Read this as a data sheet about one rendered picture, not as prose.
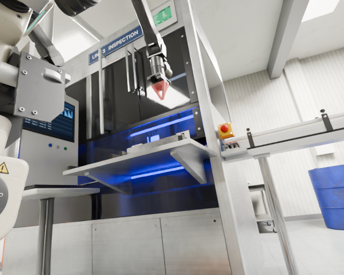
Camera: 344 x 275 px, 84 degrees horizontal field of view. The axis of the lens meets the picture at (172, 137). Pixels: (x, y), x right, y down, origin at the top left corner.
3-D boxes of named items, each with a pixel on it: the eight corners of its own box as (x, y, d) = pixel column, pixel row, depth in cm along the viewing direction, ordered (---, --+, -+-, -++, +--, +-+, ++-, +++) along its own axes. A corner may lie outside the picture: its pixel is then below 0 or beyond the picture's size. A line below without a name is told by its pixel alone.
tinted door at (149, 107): (141, 121, 135) (135, 52, 152) (199, 102, 118) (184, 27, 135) (140, 121, 134) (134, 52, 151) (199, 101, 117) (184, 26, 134)
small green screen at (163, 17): (152, 35, 145) (149, 14, 151) (177, 22, 136) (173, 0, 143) (151, 34, 144) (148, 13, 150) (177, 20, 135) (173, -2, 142)
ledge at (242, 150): (226, 158, 115) (225, 155, 116) (249, 154, 110) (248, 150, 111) (221, 155, 103) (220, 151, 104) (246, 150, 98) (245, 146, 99)
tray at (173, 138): (165, 162, 114) (164, 157, 115) (206, 153, 104) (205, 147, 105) (127, 156, 85) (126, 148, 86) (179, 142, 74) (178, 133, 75)
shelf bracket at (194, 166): (201, 184, 105) (197, 160, 109) (207, 183, 104) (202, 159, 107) (174, 184, 75) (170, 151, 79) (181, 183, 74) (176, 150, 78)
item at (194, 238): (93, 263, 248) (93, 192, 273) (267, 267, 165) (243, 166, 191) (-3, 307, 160) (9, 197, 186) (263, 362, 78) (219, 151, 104)
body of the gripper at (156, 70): (171, 85, 88) (168, 71, 90) (160, 75, 79) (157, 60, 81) (159, 90, 90) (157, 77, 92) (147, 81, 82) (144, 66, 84)
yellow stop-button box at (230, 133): (222, 139, 111) (220, 128, 113) (235, 136, 108) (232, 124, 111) (219, 137, 105) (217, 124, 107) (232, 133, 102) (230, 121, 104)
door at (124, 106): (93, 138, 153) (92, 75, 171) (140, 121, 135) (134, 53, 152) (92, 137, 153) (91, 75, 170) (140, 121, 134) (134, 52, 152)
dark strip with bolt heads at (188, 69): (197, 136, 113) (178, 30, 136) (205, 135, 111) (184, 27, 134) (196, 136, 112) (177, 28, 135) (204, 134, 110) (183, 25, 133)
